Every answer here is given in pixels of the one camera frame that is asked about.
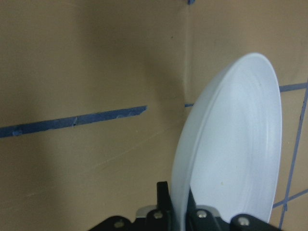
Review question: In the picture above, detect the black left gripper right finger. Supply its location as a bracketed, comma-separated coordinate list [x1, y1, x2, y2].
[186, 189, 199, 231]

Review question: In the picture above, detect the brown paper table cover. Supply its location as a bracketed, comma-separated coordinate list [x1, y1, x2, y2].
[0, 0, 308, 231]

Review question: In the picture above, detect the blue plate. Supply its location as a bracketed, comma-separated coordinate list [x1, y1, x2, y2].
[170, 53, 282, 231]

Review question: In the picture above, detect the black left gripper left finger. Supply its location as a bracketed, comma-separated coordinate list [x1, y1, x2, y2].
[156, 181, 173, 231]

